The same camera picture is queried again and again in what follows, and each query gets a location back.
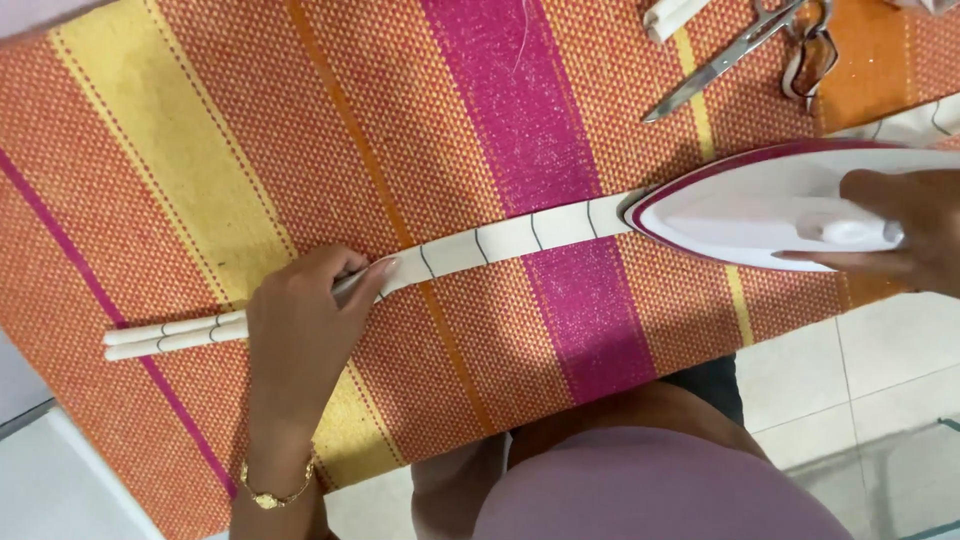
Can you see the person's right hand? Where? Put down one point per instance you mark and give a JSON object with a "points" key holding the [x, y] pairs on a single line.
{"points": [[934, 225]]}

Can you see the person's dark shorts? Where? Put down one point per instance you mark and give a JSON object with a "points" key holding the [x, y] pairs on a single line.
{"points": [[709, 390]]}

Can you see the white fabric strip black lines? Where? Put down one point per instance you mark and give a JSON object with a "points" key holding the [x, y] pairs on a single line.
{"points": [[510, 237]]}

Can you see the person's leg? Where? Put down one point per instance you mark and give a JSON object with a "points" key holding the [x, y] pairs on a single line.
{"points": [[637, 412]]}

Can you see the white folded fabric strip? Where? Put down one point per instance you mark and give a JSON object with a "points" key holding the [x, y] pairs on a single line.
{"points": [[671, 16]]}

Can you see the white and magenta clothes iron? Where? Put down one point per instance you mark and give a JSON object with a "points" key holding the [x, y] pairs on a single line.
{"points": [[720, 206]]}

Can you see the person's lilac shirt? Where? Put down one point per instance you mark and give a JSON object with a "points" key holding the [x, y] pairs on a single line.
{"points": [[660, 487]]}

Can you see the silver metal scissors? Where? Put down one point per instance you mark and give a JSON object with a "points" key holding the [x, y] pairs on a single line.
{"points": [[712, 69]]}

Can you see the person's left hand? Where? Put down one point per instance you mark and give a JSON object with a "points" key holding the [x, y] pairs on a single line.
{"points": [[296, 352]]}

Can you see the white fabric piece black lines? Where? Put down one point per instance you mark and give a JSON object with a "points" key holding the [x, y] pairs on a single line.
{"points": [[907, 125]]}

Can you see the striped orange yellow pink mat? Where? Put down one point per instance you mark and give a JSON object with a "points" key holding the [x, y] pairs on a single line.
{"points": [[187, 187]]}

